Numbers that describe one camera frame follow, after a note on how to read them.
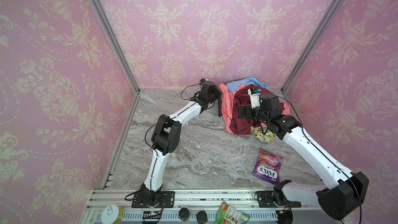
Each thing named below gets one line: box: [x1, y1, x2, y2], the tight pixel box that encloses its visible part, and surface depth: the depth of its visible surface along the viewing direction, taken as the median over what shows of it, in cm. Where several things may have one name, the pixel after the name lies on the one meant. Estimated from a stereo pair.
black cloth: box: [218, 95, 223, 118], surface depth 98 cm
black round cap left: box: [178, 207, 190, 221], surface depth 64 cm
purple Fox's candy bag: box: [251, 147, 284, 185], surface depth 83 cm
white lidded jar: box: [100, 204, 125, 224], surface depth 68 cm
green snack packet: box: [214, 201, 251, 224], surface depth 69 cm
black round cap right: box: [196, 210, 208, 224], surface depth 63 cm
